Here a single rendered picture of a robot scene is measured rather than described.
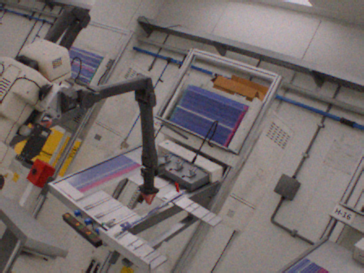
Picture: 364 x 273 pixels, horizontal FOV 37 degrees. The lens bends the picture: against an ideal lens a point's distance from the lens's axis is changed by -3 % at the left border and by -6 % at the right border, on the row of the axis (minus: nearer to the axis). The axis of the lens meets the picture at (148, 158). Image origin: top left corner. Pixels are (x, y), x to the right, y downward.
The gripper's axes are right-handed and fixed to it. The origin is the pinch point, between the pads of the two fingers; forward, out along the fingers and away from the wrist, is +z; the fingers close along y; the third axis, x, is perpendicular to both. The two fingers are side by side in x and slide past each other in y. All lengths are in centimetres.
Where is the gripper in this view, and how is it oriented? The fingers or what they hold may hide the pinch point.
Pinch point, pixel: (149, 202)
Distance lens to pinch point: 303.2
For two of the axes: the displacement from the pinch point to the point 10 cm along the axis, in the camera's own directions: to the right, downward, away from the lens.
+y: -6.0, -3.3, 7.3
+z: 0.0, 9.1, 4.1
